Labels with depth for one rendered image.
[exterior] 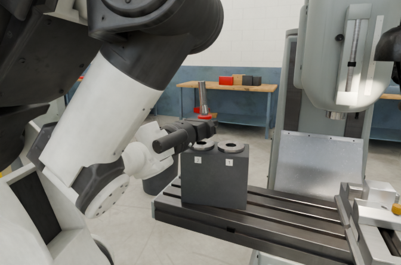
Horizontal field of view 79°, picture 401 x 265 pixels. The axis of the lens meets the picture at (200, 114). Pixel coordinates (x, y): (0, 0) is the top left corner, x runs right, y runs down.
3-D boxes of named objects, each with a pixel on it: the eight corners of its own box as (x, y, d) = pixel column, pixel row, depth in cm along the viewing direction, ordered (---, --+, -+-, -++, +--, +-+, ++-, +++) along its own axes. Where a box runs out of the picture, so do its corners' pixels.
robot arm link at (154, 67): (126, 88, 23) (212, -50, 20) (63, 34, 24) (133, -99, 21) (175, 92, 34) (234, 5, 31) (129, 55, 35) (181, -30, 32)
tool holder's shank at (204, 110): (207, 113, 81) (204, 80, 79) (210, 115, 78) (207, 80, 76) (199, 114, 81) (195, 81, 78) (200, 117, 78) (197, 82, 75)
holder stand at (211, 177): (246, 210, 78) (249, 153, 74) (181, 203, 82) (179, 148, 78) (246, 190, 90) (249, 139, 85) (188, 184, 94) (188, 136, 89)
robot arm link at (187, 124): (215, 114, 73) (190, 125, 64) (217, 144, 75) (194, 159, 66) (183, 111, 80) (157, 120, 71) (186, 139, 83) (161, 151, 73)
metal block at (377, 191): (392, 212, 65) (396, 192, 63) (366, 207, 66) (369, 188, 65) (385, 201, 69) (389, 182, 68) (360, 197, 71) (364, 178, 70)
